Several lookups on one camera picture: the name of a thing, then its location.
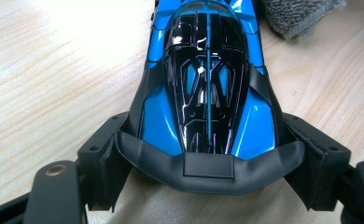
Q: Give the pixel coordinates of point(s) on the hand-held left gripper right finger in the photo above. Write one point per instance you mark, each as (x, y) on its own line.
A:
(323, 168)

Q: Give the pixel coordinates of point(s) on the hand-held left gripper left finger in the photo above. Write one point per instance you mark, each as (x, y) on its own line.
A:
(99, 174)

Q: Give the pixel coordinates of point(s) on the blue and black toy car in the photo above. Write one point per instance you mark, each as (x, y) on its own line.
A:
(161, 124)

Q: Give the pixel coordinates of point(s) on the grey fuzzy cloth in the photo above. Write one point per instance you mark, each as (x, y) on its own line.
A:
(295, 15)

